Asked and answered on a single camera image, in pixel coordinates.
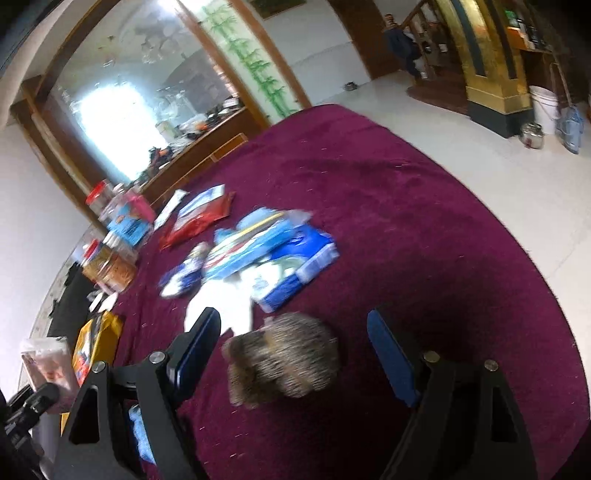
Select blue white foil packet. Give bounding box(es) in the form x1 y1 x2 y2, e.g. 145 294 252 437
158 241 209 300

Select etched glass panel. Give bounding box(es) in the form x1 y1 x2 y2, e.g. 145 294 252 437
46 0 241 181

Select blue label clear jar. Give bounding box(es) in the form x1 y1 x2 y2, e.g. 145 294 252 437
98 186 157 247

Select orange label clear jar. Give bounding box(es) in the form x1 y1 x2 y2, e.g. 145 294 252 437
80 239 138 295

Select red foil packet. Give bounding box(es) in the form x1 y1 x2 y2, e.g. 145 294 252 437
158 191 237 251

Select white plastic bag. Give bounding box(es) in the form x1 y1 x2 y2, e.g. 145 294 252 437
88 288 118 317

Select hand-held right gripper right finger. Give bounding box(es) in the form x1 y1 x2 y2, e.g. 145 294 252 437
368 309 539 480

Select white bucket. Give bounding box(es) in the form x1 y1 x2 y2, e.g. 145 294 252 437
527 84 563 136

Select clear plastic packet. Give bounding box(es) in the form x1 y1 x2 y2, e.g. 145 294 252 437
20 336 80 409

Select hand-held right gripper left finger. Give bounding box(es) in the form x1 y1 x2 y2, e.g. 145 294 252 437
54 308 221 480

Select white paper sheets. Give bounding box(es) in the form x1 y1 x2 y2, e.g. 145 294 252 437
151 188 191 232

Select wooden stair railing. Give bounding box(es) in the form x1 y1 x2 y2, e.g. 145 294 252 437
402 0 467 81

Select gold cardboard box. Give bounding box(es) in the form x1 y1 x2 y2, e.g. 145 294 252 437
60 310 125 432

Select steel pot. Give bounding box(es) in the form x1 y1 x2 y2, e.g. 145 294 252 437
518 121 546 151

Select white towel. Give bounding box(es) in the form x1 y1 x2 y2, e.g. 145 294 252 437
181 270 260 337

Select light blue striped packet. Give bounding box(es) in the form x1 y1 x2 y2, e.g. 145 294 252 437
202 208 315 281

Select purple velvet tablecloth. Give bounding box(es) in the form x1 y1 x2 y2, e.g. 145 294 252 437
111 104 591 480

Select blue tissue pack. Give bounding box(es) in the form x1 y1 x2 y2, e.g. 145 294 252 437
250 225 339 313

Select steel wool scrubber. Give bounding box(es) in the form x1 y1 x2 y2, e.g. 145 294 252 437
222 311 343 411

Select bamboo painted pillar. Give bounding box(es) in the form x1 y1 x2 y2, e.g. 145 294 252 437
194 0 302 121

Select wooden counter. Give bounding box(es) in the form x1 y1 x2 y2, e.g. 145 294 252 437
139 106 259 195

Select gold pillar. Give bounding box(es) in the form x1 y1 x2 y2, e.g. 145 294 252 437
435 0 537 138

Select clear jar red lid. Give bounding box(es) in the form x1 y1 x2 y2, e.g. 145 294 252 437
84 179 115 219

